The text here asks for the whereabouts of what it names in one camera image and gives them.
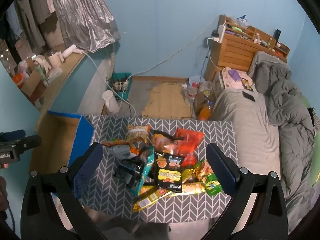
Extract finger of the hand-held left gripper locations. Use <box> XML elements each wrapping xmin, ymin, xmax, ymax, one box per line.
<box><xmin>0</xmin><ymin>129</ymin><xmax>42</xmax><ymax>153</ymax></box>

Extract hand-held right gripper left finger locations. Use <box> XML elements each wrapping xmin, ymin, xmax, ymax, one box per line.
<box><xmin>20</xmin><ymin>142</ymin><xmax>108</xmax><ymax>240</ymax></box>

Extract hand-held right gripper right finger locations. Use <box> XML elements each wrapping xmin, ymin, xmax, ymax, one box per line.
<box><xmin>205</xmin><ymin>142</ymin><xmax>290</xmax><ymax>240</ymax></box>

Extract green snack packet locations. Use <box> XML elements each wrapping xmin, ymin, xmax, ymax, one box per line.
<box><xmin>200</xmin><ymin>172</ymin><xmax>223</xmax><ymax>197</ymax></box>

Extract blue cardboard box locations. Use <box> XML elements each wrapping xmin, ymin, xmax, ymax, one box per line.
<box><xmin>29</xmin><ymin>110</ymin><xmax>95</xmax><ymax>175</ymax></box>

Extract small orange snack packet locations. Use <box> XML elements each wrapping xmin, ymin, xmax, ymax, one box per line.
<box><xmin>101</xmin><ymin>140</ymin><xmax>131</xmax><ymax>148</ymax></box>

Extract white snack packet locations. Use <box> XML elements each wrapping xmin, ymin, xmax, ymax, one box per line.
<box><xmin>111</xmin><ymin>145</ymin><xmax>133</xmax><ymax>159</ymax></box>

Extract black yellow-label snack packet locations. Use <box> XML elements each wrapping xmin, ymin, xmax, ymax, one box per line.
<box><xmin>153</xmin><ymin>152</ymin><xmax>185</xmax><ymax>193</ymax></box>

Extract long gold snack packet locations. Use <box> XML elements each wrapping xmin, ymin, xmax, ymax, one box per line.
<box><xmin>132</xmin><ymin>184</ymin><xmax>177</xmax><ymax>213</ymax></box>

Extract gold packet with orange snacks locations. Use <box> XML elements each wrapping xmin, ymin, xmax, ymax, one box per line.
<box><xmin>181</xmin><ymin>159</ymin><xmax>215</xmax><ymax>195</ymax></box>

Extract person's left hand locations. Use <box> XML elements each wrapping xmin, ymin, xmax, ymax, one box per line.
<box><xmin>0</xmin><ymin>163</ymin><xmax>10</xmax><ymax>210</ymax></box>

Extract grey chevron tablecloth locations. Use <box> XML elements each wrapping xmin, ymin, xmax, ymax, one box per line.
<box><xmin>72</xmin><ymin>114</ymin><xmax>237</xmax><ymax>223</ymax></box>

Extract dark blue snack packet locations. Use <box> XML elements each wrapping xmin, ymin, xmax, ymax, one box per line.
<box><xmin>113</xmin><ymin>158</ymin><xmax>146</xmax><ymax>188</ymax></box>

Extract red-orange snack packet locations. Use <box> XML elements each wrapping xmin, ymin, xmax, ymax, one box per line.
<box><xmin>174</xmin><ymin>127</ymin><xmax>205</xmax><ymax>167</ymax></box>

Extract grey bed sheet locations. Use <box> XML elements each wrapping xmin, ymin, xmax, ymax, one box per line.
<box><xmin>210</xmin><ymin>79</ymin><xmax>313</xmax><ymax>228</ymax></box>

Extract teal snack packet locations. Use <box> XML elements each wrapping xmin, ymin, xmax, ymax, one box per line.
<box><xmin>132</xmin><ymin>152</ymin><xmax>156</xmax><ymax>197</ymax></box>

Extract brown cardboard box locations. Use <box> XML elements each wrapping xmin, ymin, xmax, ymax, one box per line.
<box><xmin>22</xmin><ymin>67</ymin><xmax>49</xmax><ymax>98</ymax></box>

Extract cream snack packet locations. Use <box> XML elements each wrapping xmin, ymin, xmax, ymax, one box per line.
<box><xmin>126</xmin><ymin>124</ymin><xmax>151</xmax><ymax>146</ymax></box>

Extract orange drink bottle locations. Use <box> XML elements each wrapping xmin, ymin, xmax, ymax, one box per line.
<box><xmin>198</xmin><ymin>102</ymin><xmax>213</xmax><ymax>121</ymax></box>

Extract orange-lid container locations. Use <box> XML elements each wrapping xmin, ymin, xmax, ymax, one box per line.
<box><xmin>12</xmin><ymin>73</ymin><xmax>26</xmax><ymax>88</ymax></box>

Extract orange and black snack packet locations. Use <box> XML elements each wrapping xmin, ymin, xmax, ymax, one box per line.
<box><xmin>152</xmin><ymin>129</ymin><xmax>181</xmax><ymax>153</ymax></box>

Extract grey cloth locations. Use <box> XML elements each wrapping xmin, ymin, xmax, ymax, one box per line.
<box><xmin>84</xmin><ymin>204</ymin><xmax>172</xmax><ymax>240</ymax></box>

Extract white plastic jug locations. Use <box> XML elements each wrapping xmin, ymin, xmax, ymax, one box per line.
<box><xmin>102</xmin><ymin>90</ymin><xmax>120</xmax><ymax>115</ymax></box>

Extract black phone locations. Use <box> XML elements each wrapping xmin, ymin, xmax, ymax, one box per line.
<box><xmin>242</xmin><ymin>91</ymin><xmax>256</xmax><ymax>102</ymax></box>

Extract white tape roll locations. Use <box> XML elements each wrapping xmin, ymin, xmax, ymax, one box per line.
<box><xmin>32</xmin><ymin>54</ymin><xmax>52</xmax><ymax>72</ymax></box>

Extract clear plastic bottle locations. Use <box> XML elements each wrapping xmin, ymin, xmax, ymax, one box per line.
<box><xmin>187</xmin><ymin>82</ymin><xmax>198</xmax><ymax>103</ymax></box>

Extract flat cardboard sheet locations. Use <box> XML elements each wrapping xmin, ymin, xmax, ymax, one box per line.
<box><xmin>142</xmin><ymin>83</ymin><xmax>193</xmax><ymax>120</ymax></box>

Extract grey duvet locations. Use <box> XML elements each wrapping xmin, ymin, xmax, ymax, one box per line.
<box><xmin>247</xmin><ymin>51</ymin><xmax>316</xmax><ymax>207</ymax></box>

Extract white printed pillow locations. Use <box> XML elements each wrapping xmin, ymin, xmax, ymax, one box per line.
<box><xmin>219</xmin><ymin>67</ymin><xmax>254</xmax><ymax>91</ymax></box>

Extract teal plastic basket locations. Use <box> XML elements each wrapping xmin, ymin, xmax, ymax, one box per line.
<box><xmin>106</xmin><ymin>72</ymin><xmax>132</xmax><ymax>101</ymax></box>

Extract green pillow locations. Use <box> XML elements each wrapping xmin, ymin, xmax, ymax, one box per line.
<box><xmin>302</xmin><ymin>96</ymin><xmax>320</xmax><ymax>188</ymax></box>

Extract purple soft toy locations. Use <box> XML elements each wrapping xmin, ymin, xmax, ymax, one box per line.
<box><xmin>228</xmin><ymin>69</ymin><xmax>241</xmax><ymax>81</ymax></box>

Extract white hair dryer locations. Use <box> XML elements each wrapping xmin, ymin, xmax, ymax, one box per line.
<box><xmin>61</xmin><ymin>44</ymin><xmax>86</xmax><ymax>62</ymax></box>

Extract wooden headboard shelf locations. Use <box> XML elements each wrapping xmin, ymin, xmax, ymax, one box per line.
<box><xmin>204</xmin><ymin>14</ymin><xmax>291</xmax><ymax>82</ymax></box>

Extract hanging grey clothes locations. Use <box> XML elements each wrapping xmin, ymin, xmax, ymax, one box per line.
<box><xmin>5</xmin><ymin>0</ymin><xmax>57</xmax><ymax>55</ymax></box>

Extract white power strip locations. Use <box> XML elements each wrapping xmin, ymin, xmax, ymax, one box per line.
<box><xmin>217</xmin><ymin>24</ymin><xmax>226</xmax><ymax>43</ymax></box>

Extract silver crinkled curtain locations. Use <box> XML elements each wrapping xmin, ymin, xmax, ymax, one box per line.
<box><xmin>49</xmin><ymin>0</ymin><xmax>121</xmax><ymax>53</ymax></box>

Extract wooden wall shelf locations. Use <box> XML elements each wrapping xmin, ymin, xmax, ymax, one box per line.
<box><xmin>32</xmin><ymin>51</ymin><xmax>87</xmax><ymax>130</ymax></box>

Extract long white cable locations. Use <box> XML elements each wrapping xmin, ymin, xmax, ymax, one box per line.
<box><xmin>129</xmin><ymin>14</ymin><xmax>223</xmax><ymax>77</ymax></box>

